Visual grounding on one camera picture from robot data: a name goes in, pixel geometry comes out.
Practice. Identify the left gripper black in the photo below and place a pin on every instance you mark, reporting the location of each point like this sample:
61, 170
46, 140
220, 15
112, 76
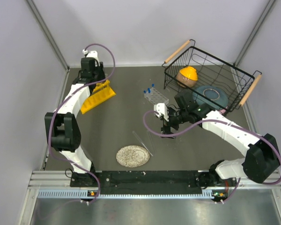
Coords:
99, 68

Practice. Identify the blue glazed bowl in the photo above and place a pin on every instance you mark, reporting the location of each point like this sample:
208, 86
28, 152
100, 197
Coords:
213, 96

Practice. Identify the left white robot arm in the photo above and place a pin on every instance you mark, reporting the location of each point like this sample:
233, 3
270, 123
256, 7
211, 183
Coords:
62, 130

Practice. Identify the speckled ceramic plate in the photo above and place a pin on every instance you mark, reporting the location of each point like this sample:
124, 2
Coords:
132, 156

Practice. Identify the brown and yellow bowl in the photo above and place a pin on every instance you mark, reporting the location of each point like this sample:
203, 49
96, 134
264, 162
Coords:
187, 77

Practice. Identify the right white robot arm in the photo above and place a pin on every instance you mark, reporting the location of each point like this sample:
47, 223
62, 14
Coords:
260, 158

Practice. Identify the clear acrylic tube rack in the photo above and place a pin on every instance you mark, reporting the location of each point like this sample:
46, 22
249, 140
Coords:
156, 97

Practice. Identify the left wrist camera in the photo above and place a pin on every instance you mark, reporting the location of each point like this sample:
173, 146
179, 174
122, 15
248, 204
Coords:
90, 54

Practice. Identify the pink bowl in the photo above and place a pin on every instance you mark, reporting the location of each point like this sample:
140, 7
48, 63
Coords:
223, 111

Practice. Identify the yellow test tube rack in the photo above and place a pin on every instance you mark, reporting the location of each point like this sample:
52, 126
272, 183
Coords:
96, 98

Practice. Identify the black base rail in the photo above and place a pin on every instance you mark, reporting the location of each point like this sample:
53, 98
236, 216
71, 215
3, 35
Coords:
152, 182

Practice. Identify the black wire basket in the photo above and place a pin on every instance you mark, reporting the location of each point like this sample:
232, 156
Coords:
211, 70

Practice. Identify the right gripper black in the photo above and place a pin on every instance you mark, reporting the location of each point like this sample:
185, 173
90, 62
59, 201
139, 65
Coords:
170, 111

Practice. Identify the clear tube centre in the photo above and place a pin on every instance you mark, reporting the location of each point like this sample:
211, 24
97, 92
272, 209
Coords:
151, 142

